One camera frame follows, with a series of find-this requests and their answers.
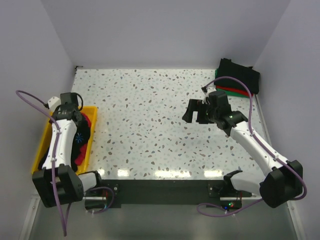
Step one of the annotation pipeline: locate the yellow plastic bin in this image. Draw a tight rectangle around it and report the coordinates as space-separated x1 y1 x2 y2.
31 106 98 175

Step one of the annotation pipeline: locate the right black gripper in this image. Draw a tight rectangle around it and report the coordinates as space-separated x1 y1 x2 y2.
182 99 218 125

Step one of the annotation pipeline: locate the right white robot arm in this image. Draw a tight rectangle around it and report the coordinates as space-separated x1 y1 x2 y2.
182 91 305 208

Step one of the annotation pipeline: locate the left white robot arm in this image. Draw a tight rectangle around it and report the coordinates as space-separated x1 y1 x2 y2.
32 92 104 208

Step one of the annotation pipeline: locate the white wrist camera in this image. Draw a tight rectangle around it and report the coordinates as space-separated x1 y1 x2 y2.
201 86 217 104
47 96 61 112

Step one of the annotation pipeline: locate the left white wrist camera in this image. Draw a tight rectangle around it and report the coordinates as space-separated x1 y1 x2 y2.
47 96 61 112

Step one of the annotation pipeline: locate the red pink t shirt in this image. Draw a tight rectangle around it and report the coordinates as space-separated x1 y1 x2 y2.
74 143 88 166

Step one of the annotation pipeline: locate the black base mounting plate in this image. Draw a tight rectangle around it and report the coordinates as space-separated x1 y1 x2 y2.
84 179 244 210

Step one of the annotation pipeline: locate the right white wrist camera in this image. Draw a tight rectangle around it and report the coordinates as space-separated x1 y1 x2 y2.
201 86 217 104

